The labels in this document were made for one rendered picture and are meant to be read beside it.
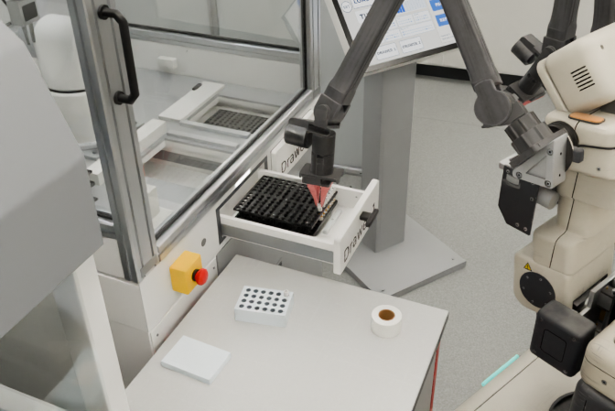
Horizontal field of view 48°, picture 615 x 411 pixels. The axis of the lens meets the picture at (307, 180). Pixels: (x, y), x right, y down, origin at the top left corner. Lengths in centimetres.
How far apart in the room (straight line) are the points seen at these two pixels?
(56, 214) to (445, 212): 267
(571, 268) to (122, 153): 108
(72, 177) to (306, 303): 96
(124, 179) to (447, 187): 239
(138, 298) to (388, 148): 146
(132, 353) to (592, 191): 113
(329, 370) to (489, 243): 178
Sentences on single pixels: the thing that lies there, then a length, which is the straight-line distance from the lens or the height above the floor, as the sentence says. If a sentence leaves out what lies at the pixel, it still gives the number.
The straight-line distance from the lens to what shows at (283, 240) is 174.
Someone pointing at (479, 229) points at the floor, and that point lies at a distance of 330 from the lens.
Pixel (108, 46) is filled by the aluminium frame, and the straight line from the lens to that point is 131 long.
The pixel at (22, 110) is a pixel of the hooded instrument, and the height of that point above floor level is 158.
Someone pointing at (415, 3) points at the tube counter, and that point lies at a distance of 261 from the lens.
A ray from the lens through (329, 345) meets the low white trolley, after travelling 162.
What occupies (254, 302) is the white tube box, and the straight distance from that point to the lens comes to 168.
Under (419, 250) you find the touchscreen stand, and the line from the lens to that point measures 307.
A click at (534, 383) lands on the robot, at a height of 28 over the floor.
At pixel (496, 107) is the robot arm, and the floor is 126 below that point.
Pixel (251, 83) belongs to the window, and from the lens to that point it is 185.
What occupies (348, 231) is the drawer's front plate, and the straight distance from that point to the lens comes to 168.
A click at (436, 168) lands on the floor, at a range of 371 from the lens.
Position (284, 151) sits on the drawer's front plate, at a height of 90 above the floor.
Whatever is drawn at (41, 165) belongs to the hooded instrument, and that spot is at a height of 152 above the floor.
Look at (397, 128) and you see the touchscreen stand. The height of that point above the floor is 63.
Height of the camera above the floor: 193
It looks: 33 degrees down
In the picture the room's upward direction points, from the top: 1 degrees counter-clockwise
